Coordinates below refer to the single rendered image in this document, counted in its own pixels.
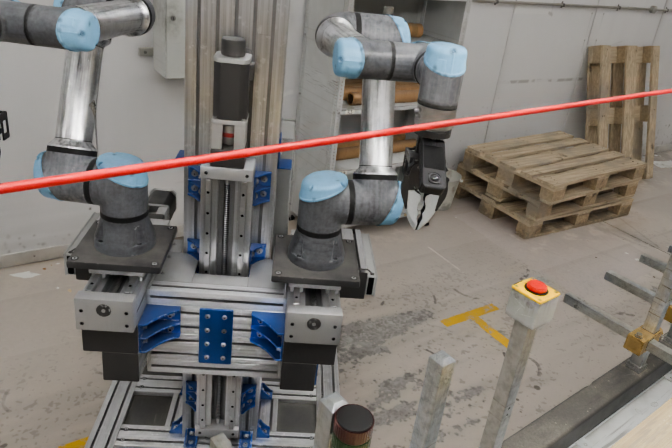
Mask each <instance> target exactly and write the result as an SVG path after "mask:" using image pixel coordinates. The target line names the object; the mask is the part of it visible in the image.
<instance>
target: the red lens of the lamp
mask: <svg viewBox="0 0 672 448"><path fill-rule="evenodd" d="M346 405H358V404H346ZM346 405H343V406H341V407H340V408H342V407H344V406H346ZM358 406H361V405H358ZM361 407H363V406H361ZM340 408H338V409H337V411H336V413H335V417H334V424H333V431H334V434H335V436H336V437H337V438H338V439H339V440H340V441H342V442H344V443H346V444H349V445H362V444H364V443H366V442H368V441H369V440H370V439H371V437H372V433H373V428H374V422H375V421H374V416H373V414H372V413H371V412H370V411H369V410H368V409H367V408H365V407H363V408H365V409H366V410H368V411H369V413H371V415H372V418H373V421H372V423H373V425H372V426H371V427H370V429H369V430H366V431H365V432H362V433H361V432H360V433H356V432H353V433H352V432H350V431H346V430H345V429H344V428H342V427H340V425H339V423H338V421H337V420H336V419H337V418H336V417H337V413H338V410H340Z"/></svg>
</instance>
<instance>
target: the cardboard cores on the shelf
mask: <svg viewBox="0 0 672 448"><path fill-rule="evenodd" d="M407 24H408V27H409V30H410V36H411V37H418V38H419V37H421V36H422V35H423V32H424V28H423V25H422V24H420V23H407ZM419 87H420V85H419V84H418V83H413V82H399V81H395V103H405V102H417V99H418V93H419ZM346 100H347V102H348V104H349V105H361V104H362V79H345V86H344V95H343V101H346ZM405 138H406V135H405V133H404V134H397V135H393V153H395V152H403V151H405V148H406V147H411V148H413V147H414V146H416V143H417V140H416V139H406V140H405ZM359 155H360V140H357V141H351V142H344V143H338V145H337V154H336V161H337V160H345V159H352V158H359Z"/></svg>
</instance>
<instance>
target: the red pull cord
mask: <svg viewBox="0 0 672 448"><path fill-rule="evenodd" d="M668 93H672V89H665V90H658V91H650V92H643V93H636V94H629V95H622V96H615V97H608V98H601V99H594V100H587V101H580V102H573V103H566V104H558V105H551V106H544V107H537V108H530V109H523V110H516V111H509V112H502V113H495V114H488V115H481V116H473V117H466V118H459V119H452V120H445V121H438V122H431V123H424V124H417V125H410V126H403V127H396V128H388V129H381V130H374V131H367V132H360V133H353V134H346V135H339V136H332V137H325V138H318V139H311V140H303V141H296V142H289V143H282V144H275V145H268V146H261V147H254V148H247V149H240V150H233V151H226V152H219V153H211V154H204V155H197V156H190V157H183V158H176V159H169V160H162V161H155V162H148V163H141V164H134V165H126V166H119V167H112V168H105V169H98V170H91V171H84V172H77V173H70V174H63V175H56V176H49V177H41V178H34V179H27V180H20V181H13V182H6V183H0V194H6V193H13V192H20V191H26V190H33V189H39V188H46V187H53V186H59V185H66V184H73V183H79V182H86V181H92V180H99V179H106V178H112V177H119V176H125V175H132V174H139V173H145V172H152V171H159V170H165V169H172V168H178V167H185V166H192V165H198V164H205V163H212V162H218V161H225V160H231V159H238V158H245V157H251V156H258V155H265V154H271V153H278V152H284V151H291V150H298V149H304V148H311V147H318V146H324V145H331V144H337V143H344V142H351V141H357V140H364V139H371V138H377V137H384V136H390V135H397V134H404V133H410V132H417V131H423V130H430V129H437V128H443V127H450V126H457V125H463V124H470V123H476V122H483V121H490V120H496V119H503V118H510V117H516V116H523V115H529V114H536V113H543V112H549V111H556V110H563V109H569V108H576V107H582V106H589V105H596V104H602V103H609V102H616V101H622V100H629V99H635V98H642V97H649V96H655V95H662V94H668Z"/></svg>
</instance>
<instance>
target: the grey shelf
mask: <svg viewBox="0 0 672 448"><path fill-rule="evenodd" d="M418 3H419V5H418ZM426 3H427V5H426ZM466 3H467V5H466ZM471 3H472V0H307V1H306V12H305V24H304V35H303V47H302V58H301V70H300V81H299V93H298V105H297V116H296V128H295V130H296V141H303V140H311V139H318V138H325V137H332V136H339V135H346V134H353V133H360V129H361V105H349V104H348V102H347V100H346V101H343V95H344V86H345V79H348V78H346V77H338V76H336V75H335V74H334V72H333V66H332V57H328V56H326V55H325V54H323V53H322V52H321V51H320V50H319V48H318V47H317V44H316V42H315V31H316V28H317V26H318V24H319V23H320V22H321V21H322V20H323V19H324V18H325V17H327V16H329V15H331V14H334V13H338V12H346V11H350V12H359V13H370V14H381V15H382V14H383V10H384V6H391V7H394V12H393V16H397V17H401V18H403V19H404V20H405V21H406V23H415V22H416V23H420V24H422V25H423V28H424V32H423V35H422V36H421V37H419V38H418V37H411V43H412V42H415V41H426V42H430V43H431V42H449V43H454V44H457V45H461V46H463V44H464V38H465V33H466V28H467V23H468V18H469V13H470V8H471ZM424 4H425V5H424ZM465 8H466V10H465ZM417 9H418V11H417ZM425 9H426V11H425ZM423 10H424V11H423ZM464 13H465V15H464ZM416 15H417V18H416ZM424 15H425V17H424ZM422 16H423V17H422ZM463 19H464V21H463ZM423 21H424V23H423ZM462 24H463V26H462ZM461 29H462V31H461ZM460 34H461V36H460ZM459 39H460V41H459ZM341 85H342V86H341ZM335 86H336V88H335ZM341 89H342V90H341ZM334 95H335V97H334ZM336 95H337V96H336ZM340 96H341V97H340ZM340 99H341V100H340ZM413 108H417V102H405V103H395V106H394V128H396V127H403V126H404V125H405V126H410V125H414V124H415V122H414V119H415V113H414V112H413ZM401 110H402V111H401ZM408 112H409V113H408ZM400 115H401V117H400ZM407 118H408V119H407ZM405 120H406V121H405ZM399 121H400V123H399ZM406 124H407V125H406ZM337 145H338V143H337V144H331V145H324V146H318V147H311V148H304V149H298V150H295V157H294V169H293V179H292V180H291V187H290V199H289V221H290V220H295V217H294V216H293V212H294V213H295V214H296V215H297V216H298V207H299V192H300V189H301V183H302V180H303V179H304V178H305V177H306V176H307V175H309V174H311V173H313V172H317V171H323V170H332V171H336V172H341V173H343V174H345V175H346V176H347V179H348V180H353V172H354V171H355V170H356V169H357V168H358V167H359V158H352V159H345V160H337V161H336V154H337ZM334 146H335V147H334ZM330 148H331V149H330ZM328 149H329V150H328ZM334 149H335V150H334ZM404 154H405V151H403V152H395V153H393V156H392V168H393V170H394V171H395V172H396V173H397V174H398V172H399V174H398V180H397V181H400V182H402V180H403V178H404V176H403V173H402V166H403V160H404ZM333 155H334V156H333ZM333 158H334V159H333ZM399 166H400V168H399Z"/></svg>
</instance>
